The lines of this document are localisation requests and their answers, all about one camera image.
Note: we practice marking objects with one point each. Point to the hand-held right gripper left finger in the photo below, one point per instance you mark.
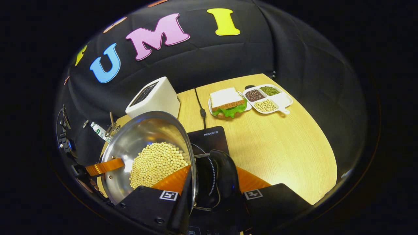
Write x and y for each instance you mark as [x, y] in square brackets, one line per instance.
[183, 212]

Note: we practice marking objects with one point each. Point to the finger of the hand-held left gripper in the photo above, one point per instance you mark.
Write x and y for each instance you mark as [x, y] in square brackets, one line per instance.
[104, 167]

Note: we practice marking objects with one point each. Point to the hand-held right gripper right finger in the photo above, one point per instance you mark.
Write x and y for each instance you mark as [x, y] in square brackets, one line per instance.
[274, 205]

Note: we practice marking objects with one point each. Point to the stainless steel pot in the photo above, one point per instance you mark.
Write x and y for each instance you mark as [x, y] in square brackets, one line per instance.
[143, 133]

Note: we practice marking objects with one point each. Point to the black induction cooktop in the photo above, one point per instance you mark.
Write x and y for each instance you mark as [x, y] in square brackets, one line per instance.
[209, 138]

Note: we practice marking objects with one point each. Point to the white green-label drink bottle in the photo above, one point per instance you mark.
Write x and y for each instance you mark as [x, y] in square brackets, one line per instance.
[99, 130]

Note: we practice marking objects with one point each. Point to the pile of soybeans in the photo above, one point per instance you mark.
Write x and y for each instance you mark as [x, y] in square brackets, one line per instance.
[156, 163]

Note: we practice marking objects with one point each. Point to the white toaster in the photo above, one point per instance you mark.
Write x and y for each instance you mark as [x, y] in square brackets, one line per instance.
[156, 101]

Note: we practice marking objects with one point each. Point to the small white plate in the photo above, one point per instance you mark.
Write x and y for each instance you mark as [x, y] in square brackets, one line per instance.
[249, 105]

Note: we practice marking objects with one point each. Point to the white divided bean dish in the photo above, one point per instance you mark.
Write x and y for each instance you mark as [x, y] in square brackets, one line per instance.
[281, 99]

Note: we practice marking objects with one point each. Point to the black backdrop cloth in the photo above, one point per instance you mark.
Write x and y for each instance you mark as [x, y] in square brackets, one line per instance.
[294, 49]

